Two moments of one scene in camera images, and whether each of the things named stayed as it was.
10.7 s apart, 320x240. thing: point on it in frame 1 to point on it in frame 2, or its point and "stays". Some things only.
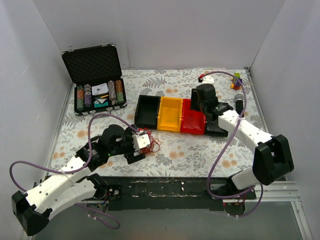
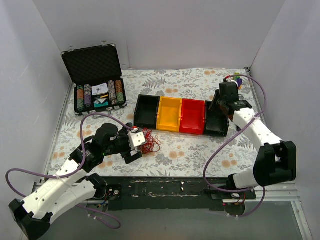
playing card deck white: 99,89 stays
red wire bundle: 155,142 stays
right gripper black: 196,100 to 217,100
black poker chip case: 96,72 stays
